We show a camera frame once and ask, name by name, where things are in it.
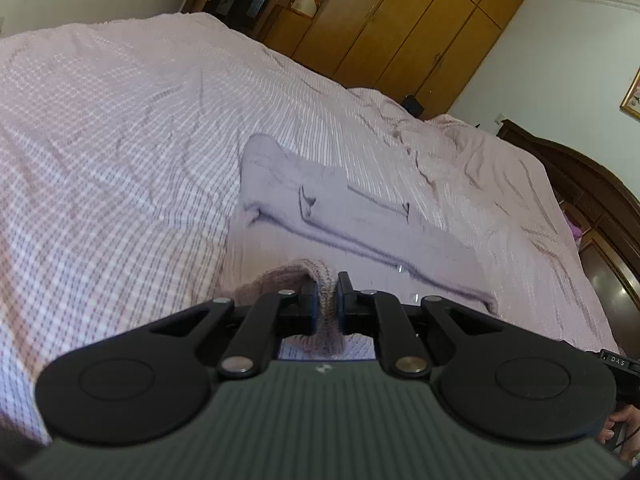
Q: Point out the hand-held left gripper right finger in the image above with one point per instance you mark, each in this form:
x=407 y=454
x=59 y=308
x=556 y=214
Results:
x=350 y=310

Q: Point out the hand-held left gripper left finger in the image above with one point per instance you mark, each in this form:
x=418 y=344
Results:
x=302 y=310

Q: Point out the lilac knit cardigan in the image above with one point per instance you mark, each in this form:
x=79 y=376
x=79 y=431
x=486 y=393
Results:
x=350 y=220

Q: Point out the person's right hand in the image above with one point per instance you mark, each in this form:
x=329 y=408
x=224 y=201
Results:
x=631 y=425

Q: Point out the purple cloth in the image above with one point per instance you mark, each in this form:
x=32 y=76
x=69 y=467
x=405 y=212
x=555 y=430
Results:
x=575 y=225

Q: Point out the dark wooden headboard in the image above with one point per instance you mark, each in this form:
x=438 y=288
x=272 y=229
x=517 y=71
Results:
x=600 y=210

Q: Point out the black bag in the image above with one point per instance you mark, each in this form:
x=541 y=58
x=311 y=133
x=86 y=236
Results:
x=412 y=106

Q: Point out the pink checked bed cover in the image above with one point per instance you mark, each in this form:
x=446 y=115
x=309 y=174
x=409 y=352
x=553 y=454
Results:
x=125 y=110

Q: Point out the wooden wardrobe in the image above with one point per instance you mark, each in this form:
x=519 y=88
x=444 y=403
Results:
x=410 y=25

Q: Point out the pink box on shelf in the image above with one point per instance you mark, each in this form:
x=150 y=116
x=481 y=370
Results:
x=305 y=4

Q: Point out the framed wall picture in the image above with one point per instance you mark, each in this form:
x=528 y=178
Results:
x=632 y=95

